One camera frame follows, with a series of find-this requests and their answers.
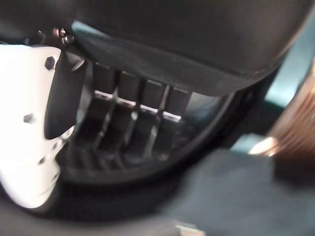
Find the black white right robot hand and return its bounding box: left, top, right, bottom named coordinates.
left=0, top=0, right=315, bottom=209

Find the rectangular wicker laundry basket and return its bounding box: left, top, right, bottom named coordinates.
left=248, top=81, right=315, bottom=177

